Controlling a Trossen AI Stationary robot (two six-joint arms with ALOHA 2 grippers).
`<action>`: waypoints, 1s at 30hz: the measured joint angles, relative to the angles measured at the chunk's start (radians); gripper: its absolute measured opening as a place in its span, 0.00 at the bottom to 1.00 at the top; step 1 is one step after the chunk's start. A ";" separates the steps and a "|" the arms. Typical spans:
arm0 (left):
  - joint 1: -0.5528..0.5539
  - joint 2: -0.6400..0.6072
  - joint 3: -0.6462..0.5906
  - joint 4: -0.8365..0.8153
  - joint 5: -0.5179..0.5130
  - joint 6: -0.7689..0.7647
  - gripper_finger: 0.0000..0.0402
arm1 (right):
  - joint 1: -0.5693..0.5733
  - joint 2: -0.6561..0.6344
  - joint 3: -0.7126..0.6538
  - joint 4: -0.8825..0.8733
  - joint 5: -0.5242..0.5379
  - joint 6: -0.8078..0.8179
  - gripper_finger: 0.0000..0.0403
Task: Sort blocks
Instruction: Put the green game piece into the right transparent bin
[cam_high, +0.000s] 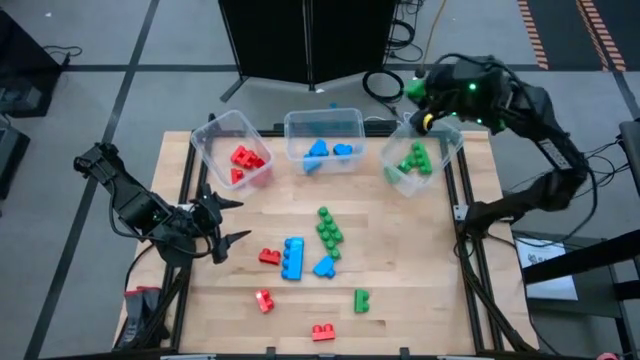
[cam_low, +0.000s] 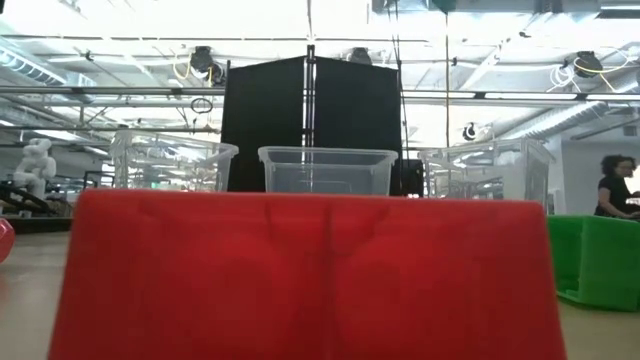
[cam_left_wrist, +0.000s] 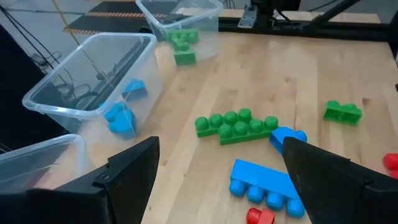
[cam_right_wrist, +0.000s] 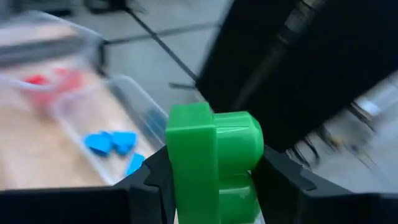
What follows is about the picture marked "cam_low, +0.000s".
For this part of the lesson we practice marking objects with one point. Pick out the red toy block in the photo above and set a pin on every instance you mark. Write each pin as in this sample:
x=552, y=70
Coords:
x=300, y=275
x=5, y=240

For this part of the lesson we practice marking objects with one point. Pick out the green toy block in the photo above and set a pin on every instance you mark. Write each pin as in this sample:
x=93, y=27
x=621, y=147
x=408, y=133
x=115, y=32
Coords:
x=600, y=260

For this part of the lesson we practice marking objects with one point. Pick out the clear plastic bin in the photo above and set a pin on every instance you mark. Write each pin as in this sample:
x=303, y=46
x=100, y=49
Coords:
x=170, y=165
x=327, y=172
x=480, y=170

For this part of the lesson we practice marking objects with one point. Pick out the black backdrop stand pole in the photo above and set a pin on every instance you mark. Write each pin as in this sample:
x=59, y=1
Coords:
x=310, y=100

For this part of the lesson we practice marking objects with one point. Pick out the black backdrop panel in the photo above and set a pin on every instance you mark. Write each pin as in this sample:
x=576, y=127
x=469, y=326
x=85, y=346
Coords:
x=260, y=100
x=357, y=100

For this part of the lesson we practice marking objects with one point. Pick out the black box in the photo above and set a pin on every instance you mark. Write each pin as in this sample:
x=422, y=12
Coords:
x=412, y=177

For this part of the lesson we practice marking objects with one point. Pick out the thin vertical pole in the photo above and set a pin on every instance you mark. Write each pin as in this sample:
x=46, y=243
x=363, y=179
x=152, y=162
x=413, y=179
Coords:
x=446, y=115

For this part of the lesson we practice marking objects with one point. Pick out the white robot figure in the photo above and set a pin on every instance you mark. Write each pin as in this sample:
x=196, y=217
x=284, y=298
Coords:
x=35, y=167

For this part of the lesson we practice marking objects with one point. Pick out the person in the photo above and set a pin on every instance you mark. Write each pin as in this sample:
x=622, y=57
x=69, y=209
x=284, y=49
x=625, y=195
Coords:
x=615, y=192

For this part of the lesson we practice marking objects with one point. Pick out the black background equipment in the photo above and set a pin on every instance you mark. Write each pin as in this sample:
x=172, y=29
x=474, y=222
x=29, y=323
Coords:
x=20, y=197

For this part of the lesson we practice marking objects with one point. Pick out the grey horizontal ceiling rail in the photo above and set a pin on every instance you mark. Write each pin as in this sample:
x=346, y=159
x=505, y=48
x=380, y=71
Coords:
x=435, y=94

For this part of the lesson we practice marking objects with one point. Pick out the black metal frame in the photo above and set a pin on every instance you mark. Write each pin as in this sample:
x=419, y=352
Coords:
x=99, y=173

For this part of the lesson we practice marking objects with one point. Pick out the silver ventilation duct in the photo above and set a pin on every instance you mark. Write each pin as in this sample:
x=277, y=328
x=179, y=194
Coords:
x=565, y=120

